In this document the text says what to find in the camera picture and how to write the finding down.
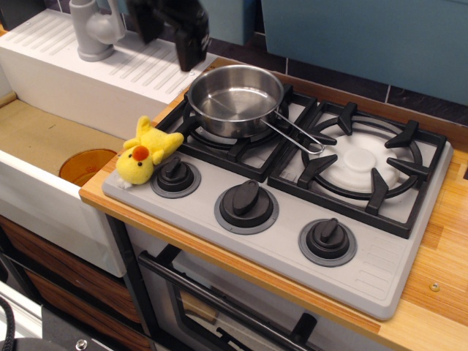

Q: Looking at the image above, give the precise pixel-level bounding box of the stainless steel pan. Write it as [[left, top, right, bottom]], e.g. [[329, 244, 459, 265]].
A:
[[187, 64, 325, 155]]

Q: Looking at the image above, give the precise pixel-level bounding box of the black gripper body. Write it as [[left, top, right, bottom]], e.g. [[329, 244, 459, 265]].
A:
[[155, 0, 208, 28]]

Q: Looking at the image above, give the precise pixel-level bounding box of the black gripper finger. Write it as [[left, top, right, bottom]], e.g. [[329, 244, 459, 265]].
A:
[[175, 20, 211, 72], [126, 0, 169, 44]]

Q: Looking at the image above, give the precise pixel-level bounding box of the white toy sink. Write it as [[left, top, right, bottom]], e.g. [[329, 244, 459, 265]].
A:
[[1, 10, 214, 277]]

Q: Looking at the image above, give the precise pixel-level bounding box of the grey toy faucet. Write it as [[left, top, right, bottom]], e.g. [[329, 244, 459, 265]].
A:
[[69, 0, 126, 62]]

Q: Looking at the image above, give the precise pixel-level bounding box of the black left burner grate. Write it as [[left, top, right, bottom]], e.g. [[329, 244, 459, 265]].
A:
[[156, 84, 318, 182]]

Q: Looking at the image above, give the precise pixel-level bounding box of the yellow stuffed duck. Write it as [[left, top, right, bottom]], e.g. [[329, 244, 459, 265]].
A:
[[116, 116, 184, 189]]

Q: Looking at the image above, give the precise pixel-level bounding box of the black left stove knob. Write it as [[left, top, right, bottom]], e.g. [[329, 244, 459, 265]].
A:
[[150, 157, 202, 199]]

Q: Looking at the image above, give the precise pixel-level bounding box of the black middle stove knob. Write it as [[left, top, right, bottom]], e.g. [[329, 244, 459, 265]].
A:
[[214, 180, 279, 235]]

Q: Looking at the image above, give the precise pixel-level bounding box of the black right burner grate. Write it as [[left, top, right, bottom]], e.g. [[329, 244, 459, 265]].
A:
[[268, 101, 453, 239]]

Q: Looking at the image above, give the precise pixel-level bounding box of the black stove knob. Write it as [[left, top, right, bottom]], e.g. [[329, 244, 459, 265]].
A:
[[150, 157, 202, 199], [214, 180, 279, 235], [298, 218, 358, 268]]

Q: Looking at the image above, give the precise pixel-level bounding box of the black burner grate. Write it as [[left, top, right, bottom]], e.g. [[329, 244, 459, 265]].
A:
[[268, 101, 453, 239], [156, 84, 318, 182]]

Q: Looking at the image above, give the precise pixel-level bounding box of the black right stove knob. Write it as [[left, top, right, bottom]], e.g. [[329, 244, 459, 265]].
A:
[[298, 218, 358, 268]]

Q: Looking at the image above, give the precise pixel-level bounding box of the toy oven door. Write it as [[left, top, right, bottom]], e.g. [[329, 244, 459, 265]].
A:
[[137, 245, 319, 350]]

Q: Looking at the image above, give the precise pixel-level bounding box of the grey toy stove top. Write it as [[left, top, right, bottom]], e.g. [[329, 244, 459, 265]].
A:
[[101, 67, 454, 322]]

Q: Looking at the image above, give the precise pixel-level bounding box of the black braided cable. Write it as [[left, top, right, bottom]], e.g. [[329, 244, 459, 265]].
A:
[[0, 295, 18, 351]]

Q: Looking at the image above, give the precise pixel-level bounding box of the wooden drawer cabinet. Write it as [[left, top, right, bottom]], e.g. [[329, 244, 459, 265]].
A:
[[1, 217, 154, 350]]

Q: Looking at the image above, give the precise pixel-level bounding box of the orange plastic plate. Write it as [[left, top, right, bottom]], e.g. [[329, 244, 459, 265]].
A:
[[58, 148, 116, 186]]

